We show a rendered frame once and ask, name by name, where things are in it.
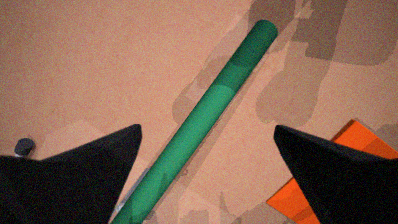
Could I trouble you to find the grey cylinder with wire loop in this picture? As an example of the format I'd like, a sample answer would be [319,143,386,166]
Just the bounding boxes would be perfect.
[111,167,151,216]

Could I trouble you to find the green cylinder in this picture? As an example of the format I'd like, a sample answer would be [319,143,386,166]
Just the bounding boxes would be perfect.
[111,20,278,224]

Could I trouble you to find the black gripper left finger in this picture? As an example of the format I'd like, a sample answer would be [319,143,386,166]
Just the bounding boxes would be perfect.
[0,124,143,224]

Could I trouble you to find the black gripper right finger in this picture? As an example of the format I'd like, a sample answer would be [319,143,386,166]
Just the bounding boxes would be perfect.
[273,125,398,224]

